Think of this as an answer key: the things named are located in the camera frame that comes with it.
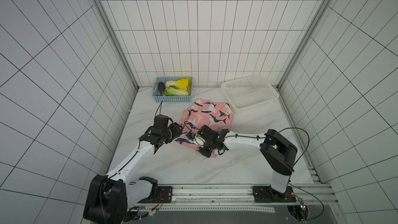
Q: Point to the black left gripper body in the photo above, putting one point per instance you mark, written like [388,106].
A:
[171,133]

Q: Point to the pink shark print shorts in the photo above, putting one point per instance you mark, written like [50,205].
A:
[217,116]

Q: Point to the white perforated plastic basket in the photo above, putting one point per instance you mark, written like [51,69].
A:
[248,92]

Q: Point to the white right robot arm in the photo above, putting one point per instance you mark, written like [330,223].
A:
[278,151]

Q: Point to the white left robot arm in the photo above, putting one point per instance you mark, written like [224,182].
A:
[112,196]

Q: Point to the blue plastic basket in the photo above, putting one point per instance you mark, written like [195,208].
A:
[170,99]

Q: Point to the green napa cabbage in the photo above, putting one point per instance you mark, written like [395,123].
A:
[175,91]

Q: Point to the purple eggplant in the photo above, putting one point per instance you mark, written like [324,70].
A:
[161,89]

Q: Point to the white radish toy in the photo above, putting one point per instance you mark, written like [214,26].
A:
[171,83]

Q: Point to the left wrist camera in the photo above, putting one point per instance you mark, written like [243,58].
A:
[161,122]

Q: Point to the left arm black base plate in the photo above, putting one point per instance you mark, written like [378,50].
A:
[163,194]

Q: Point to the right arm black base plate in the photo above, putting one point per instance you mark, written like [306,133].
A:
[265,194]

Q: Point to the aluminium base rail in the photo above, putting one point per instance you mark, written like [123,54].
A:
[241,195]

